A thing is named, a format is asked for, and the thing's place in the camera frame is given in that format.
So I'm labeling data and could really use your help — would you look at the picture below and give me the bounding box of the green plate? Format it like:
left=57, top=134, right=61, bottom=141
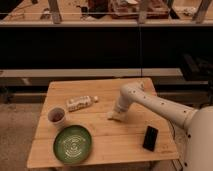
left=53, top=125, right=92, bottom=165

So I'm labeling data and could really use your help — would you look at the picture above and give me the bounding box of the black smartphone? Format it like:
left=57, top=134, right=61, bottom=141
left=143, top=126, right=158, bottom=151

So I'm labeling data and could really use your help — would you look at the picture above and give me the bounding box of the long workbench shelf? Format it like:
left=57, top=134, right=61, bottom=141
left=0, top=0, right=213, bottom=27

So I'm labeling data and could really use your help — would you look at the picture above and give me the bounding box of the white paper cup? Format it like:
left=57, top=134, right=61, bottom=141
left=47, top=107, right=66, bottom=129

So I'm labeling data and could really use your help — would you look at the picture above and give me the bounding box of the wooden table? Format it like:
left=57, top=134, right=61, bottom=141
left=27, top=79, right=179, bottom=169

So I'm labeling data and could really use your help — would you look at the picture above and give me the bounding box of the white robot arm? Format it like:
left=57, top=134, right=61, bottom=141
left=112, top=82, right=213, bottom=171

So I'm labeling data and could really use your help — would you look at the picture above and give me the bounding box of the white sponge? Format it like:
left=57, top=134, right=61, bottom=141
left=107, top=111, right=126, bottom=121

